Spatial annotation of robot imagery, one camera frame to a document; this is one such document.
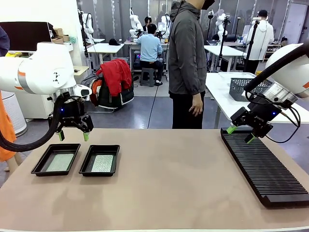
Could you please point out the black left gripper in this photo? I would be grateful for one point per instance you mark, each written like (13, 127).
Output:
(72, 111)

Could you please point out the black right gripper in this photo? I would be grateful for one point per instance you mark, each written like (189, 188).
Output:
(264, 116)

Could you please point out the black ESD tray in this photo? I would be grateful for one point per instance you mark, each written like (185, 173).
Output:
(99, 160)
(55, 160)

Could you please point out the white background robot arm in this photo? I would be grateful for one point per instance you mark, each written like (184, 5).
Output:
(135, 25)
(222, 24)
(88, 23)
(166, 24)

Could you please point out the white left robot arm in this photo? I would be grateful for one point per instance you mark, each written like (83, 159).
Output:
(41, 70)

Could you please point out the grey-sleeved right forearm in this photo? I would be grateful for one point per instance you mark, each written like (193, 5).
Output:
(199, 79)

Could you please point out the person's right hand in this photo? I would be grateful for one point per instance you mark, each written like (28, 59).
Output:
(196, 106)

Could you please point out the grey plastic mesh basket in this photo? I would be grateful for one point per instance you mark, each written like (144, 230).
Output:
(237, 89)

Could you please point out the white side table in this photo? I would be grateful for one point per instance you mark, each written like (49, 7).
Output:
(222, 96)

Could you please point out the white cabinet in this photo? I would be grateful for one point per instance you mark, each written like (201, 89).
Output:
(36, 106)

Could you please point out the dark green bag pile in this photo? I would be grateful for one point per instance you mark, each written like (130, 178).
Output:
(108, 99)

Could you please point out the black slotted board rack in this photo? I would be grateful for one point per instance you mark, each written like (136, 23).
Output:
(263, 169)

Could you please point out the grey backpack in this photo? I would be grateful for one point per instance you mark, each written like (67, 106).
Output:
(88, 81)

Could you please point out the yellow plastic bin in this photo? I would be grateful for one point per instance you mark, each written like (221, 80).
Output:
(258, 72)

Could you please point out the small wooden-top desk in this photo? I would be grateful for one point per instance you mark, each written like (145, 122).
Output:
(80, 71)

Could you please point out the white cylindrical air purifier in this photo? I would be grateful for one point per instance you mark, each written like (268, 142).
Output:
(14, 111)

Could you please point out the red jacket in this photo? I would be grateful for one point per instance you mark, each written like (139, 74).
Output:
(116, 75)

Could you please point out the person in orange clothing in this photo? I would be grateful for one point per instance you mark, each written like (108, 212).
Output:
(4, 135)

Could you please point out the white storage shelf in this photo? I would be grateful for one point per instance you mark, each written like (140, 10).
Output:
(274, 52)

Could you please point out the long white background table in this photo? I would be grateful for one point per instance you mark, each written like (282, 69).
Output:
(222, 52)

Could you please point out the white desk with cap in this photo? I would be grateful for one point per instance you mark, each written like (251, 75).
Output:
(105, 48)

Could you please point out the person in white coat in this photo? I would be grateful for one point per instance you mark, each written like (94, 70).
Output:
(262, 38)

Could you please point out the large cardboard box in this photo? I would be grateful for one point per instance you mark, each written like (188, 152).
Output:
(57, 40)

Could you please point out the small cardboard box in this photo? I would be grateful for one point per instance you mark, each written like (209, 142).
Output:
(66, 38)
(58, 32)

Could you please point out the grey plastic stool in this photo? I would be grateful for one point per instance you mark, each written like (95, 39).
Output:
(147, 77)

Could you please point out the person in grey jacket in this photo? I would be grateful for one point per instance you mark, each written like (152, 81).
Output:
(186, 60)

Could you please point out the black cap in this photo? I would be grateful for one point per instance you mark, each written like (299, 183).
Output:
(114, 42)

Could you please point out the grey metal workbench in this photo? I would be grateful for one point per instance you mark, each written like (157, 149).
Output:
(131, 48)

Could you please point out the person in blue shirt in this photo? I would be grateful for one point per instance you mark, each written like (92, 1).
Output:
(150, 50)

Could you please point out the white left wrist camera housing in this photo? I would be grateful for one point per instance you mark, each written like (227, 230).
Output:
(83, 91)

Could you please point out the black camera tripod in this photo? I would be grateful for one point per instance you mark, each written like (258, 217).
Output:
(251, 41)

